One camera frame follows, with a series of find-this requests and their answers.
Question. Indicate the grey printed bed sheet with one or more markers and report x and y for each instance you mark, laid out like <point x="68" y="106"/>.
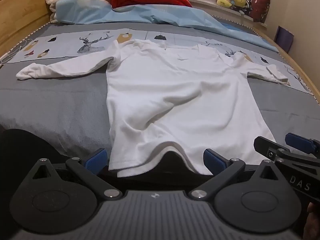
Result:
<point x="62" y="100"/>

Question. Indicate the yellow duck plush toy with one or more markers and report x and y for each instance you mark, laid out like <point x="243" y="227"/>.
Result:
<point x="238" y="0"/>

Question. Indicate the white long-sleeve shirt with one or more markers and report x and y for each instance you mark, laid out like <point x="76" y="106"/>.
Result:
<point x="175" y="92"/>

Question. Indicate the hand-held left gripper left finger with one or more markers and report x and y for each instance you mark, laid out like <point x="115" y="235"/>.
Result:
<point x="96" y="160"/>

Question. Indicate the dark red bag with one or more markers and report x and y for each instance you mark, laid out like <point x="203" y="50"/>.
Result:
<point x="260" y="7"/>

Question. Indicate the person's right hand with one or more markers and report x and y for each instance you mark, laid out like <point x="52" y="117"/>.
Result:
<point x="313" y="220"/>

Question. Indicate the wooden bed headboard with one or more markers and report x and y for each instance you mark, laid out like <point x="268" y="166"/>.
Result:
<point x="20" y="12"/>

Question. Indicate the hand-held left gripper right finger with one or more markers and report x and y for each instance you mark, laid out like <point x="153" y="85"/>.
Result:
<point x="214" y="160"/>

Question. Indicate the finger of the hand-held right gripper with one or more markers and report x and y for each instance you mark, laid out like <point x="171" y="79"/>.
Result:
<point x="300" y="143"/>
<point x="266" y="147"/>

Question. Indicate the purple bag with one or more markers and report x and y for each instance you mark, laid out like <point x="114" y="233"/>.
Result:
<point x="283" y="40"/>

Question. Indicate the light blue quilt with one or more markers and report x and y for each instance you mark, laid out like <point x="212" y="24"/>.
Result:
<point x="162" y="15"/>

